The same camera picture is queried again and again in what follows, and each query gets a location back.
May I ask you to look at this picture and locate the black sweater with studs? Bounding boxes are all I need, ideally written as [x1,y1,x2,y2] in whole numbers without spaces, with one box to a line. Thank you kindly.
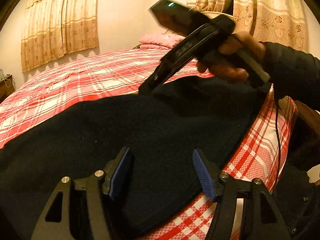
[0,76,272,240]

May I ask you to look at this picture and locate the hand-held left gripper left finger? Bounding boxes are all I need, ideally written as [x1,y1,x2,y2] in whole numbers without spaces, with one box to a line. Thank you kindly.
[30,146,133,240]

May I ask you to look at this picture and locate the red plaid bed sheet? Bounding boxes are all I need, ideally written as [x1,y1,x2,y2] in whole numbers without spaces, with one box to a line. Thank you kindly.
[0,47,298,240]

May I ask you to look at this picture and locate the cream wooden headboard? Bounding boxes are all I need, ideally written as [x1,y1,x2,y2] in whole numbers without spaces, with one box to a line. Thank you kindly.
[199,11,233,20]

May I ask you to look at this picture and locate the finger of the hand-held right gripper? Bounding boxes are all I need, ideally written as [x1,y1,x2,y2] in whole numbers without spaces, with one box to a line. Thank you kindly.
[138,61,177,96]

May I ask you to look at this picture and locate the person's right forearm dark sleeve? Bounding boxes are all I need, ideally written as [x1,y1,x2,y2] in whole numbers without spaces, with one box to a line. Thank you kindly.
[260,41,320,108]

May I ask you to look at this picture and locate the brown wooden dresser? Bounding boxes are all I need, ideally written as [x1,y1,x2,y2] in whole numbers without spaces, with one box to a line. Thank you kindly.
[0,74,15,103]

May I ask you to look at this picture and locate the person's dark clothing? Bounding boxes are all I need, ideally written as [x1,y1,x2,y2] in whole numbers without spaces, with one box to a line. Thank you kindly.
[272,110,320,240]

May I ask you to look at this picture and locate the person's right hand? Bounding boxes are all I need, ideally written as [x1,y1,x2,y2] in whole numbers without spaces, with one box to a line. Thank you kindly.
[196,31,266,83]

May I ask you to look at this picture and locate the beige floral window curtain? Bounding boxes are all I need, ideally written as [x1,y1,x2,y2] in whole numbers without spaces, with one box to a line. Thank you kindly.
[21,0,68,74]
[64,0,100,55]

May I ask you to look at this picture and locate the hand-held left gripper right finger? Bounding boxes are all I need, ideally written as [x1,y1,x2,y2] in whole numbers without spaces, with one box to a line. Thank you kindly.
[192,149,292,240]

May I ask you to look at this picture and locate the pink folded blanket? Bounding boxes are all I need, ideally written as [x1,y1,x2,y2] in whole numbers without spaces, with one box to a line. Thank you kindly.
[139,32,186,49]

